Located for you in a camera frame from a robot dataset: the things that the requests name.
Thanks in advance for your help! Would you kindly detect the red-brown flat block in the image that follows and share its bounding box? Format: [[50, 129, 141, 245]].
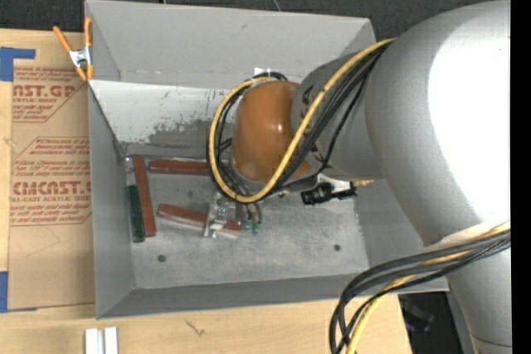
[[157, 202, 243, 240], [147, 159, 213, 177], [132, 155, 158, 239]]

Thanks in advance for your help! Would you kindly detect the grey metal bin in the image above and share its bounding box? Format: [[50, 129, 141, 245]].
[[84, 0, 452, 321]]

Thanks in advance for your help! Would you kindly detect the dark green flat block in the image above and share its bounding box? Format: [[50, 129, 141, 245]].
[[125, 183, 147, 244]]

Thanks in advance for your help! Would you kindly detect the brown cardboard board, red print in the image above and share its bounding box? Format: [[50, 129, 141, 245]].
[[0, 27, 97, 314]]

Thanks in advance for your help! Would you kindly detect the black cylinder on white bracket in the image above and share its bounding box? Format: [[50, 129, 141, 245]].
[[300, 173, 359, 206]]

